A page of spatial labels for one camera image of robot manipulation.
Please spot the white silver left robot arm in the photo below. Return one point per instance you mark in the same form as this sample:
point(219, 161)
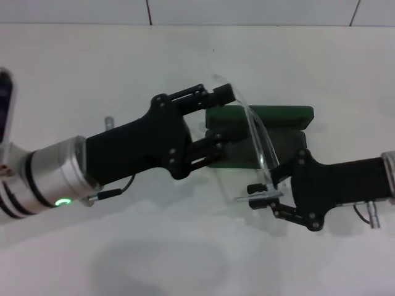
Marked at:
point(52, 175)

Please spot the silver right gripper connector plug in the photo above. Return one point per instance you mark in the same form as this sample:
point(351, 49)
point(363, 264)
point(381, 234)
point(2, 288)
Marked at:
point(374, 216)

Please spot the green glasses case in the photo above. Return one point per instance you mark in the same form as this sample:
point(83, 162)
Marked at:
point(287, 117)

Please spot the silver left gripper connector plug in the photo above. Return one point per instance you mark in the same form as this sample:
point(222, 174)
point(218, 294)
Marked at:
point(108, 123)

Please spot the white partition panel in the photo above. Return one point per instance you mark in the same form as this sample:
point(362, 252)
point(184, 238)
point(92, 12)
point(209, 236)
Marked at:
point(247, 12)
point(74, 10)
point(376, 12)

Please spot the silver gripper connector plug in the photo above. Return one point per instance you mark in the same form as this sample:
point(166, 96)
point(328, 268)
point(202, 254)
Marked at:
point(374, 216)
point(108, 123)

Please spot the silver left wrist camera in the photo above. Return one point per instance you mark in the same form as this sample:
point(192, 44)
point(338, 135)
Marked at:
point(6, 117)

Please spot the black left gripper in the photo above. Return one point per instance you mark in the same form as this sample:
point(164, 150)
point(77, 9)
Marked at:
point(148, 145)

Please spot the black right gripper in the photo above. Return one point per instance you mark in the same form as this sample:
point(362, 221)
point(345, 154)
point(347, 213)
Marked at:
point(333, 182)

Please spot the clear white glasses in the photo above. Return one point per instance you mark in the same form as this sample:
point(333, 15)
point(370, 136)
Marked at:
point(257, 135)

